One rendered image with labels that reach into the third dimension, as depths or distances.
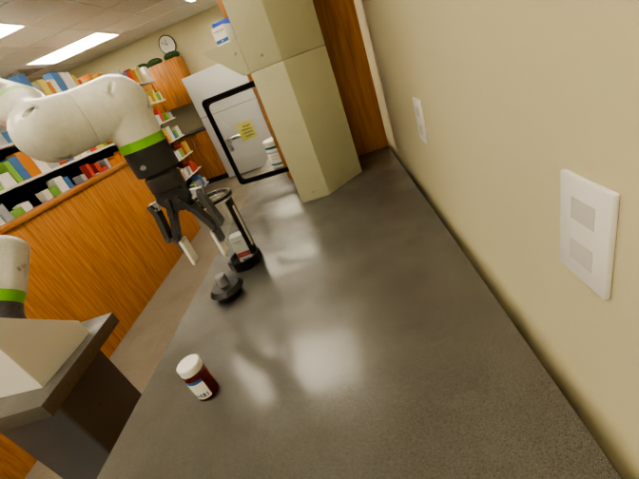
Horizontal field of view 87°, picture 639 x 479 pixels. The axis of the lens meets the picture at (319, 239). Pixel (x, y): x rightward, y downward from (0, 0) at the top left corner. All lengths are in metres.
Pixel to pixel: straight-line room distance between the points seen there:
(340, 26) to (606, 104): 1.29
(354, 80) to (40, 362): 1.40
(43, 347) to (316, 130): 0.99
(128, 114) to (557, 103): 0.66
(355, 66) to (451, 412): 1.33
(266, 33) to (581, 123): 0.97
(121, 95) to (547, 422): 0.82
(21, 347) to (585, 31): 1.12
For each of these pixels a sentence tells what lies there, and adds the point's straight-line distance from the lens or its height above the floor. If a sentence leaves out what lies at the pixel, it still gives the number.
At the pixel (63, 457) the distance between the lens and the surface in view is 1.33.
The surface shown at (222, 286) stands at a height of 0.98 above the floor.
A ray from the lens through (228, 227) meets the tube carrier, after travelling 0.94.
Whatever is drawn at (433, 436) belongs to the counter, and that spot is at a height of 0.94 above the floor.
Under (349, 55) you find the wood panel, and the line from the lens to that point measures 1.55.
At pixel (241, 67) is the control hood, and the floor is 1.43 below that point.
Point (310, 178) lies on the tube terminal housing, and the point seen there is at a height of 1.02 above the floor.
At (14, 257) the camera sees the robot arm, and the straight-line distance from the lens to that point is 1.19.
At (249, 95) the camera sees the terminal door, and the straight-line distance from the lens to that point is 1.54.
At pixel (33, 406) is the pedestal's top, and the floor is 0.94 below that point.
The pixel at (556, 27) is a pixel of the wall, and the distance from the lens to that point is 0.39.
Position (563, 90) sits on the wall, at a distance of 0.39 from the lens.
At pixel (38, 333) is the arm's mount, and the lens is 1.11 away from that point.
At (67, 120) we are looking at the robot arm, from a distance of 0.74.
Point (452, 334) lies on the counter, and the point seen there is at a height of 0.94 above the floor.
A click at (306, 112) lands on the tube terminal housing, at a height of 1.24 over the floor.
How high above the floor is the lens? 1.39
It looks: 27 degrees down
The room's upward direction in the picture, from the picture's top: 21 degrees counter-clockwise
